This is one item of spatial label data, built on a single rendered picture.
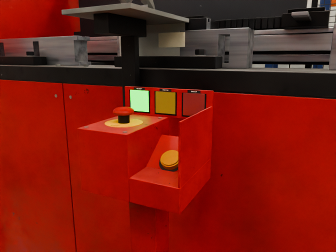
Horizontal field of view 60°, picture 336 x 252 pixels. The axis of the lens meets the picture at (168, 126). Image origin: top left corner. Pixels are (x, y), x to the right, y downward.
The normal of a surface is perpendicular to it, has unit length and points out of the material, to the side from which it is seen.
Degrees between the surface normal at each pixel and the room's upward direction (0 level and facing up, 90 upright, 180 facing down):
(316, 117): 90
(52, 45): 90
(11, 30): 90
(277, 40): 90
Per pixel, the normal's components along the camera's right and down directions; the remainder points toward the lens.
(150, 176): 0.00, -0.97
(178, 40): -0.47, 0.20
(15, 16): 0.88, 0.11
